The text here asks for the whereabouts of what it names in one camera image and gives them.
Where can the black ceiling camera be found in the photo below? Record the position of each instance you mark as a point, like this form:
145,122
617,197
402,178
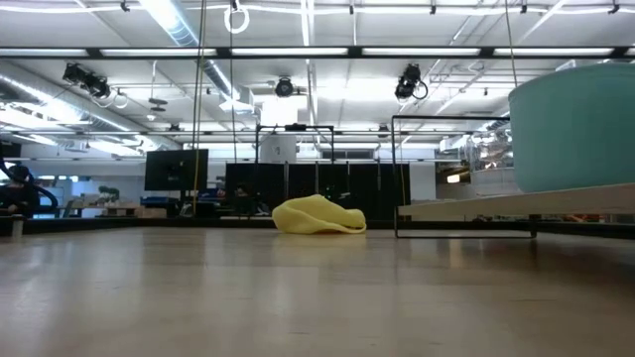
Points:
87,79
284,87
408,82

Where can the clear glass cup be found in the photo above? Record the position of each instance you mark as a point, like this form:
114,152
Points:
488,149

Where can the yellow cloth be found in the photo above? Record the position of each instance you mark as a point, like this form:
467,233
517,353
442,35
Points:
317,215

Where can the silver ventilation duct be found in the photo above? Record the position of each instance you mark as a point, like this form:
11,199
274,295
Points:
173,25

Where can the black monitor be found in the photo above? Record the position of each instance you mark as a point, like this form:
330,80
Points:
173,169

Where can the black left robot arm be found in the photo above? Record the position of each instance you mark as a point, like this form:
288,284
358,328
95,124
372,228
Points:
20,198

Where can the black gantry frame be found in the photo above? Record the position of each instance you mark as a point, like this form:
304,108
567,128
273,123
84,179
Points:
258,144

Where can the black partition panels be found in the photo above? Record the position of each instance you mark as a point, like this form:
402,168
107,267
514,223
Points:
362,191

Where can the black metal table frame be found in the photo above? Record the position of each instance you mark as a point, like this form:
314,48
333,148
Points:
149,225

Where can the turquoise mug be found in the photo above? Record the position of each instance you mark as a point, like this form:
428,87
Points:
570,129

